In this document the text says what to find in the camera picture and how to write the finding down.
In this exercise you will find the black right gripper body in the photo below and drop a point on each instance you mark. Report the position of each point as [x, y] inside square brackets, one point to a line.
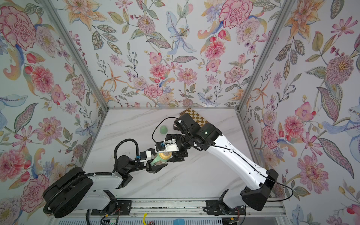
[179, 157]

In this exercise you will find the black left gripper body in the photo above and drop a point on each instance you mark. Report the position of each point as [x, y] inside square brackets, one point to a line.
[137, 165]

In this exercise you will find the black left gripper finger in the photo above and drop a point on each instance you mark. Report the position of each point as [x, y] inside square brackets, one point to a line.
[152, 151]
[156, 168]

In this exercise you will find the yellow bottle collar with nipple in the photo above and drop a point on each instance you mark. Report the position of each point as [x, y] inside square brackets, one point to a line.
[165, 155]

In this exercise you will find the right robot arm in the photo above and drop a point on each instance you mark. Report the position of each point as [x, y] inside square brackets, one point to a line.
[258, 182]

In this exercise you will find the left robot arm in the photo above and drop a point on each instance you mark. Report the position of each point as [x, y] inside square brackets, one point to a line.
[78, 190]

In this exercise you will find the green egg-shaped cap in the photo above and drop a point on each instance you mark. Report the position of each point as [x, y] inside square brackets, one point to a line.
[163, 130]

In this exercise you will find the wooden folding chess board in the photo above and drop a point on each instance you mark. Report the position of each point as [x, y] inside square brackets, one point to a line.
[195, 116]

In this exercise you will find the blue small box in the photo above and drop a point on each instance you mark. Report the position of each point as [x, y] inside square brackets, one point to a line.
[179, 221]

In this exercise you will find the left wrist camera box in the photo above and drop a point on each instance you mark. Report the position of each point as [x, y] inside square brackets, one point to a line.
[145, 156]

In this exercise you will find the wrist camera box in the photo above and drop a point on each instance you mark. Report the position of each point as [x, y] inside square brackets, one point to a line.
[145, 156]
[166, 147]

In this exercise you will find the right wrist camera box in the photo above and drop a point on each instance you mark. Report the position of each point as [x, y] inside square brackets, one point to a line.
[166, 147]

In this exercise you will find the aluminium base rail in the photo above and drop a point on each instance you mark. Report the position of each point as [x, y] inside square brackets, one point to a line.
[192, 207]

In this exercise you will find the yellow cable tie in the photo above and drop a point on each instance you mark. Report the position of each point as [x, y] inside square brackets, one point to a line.
[144, 219]

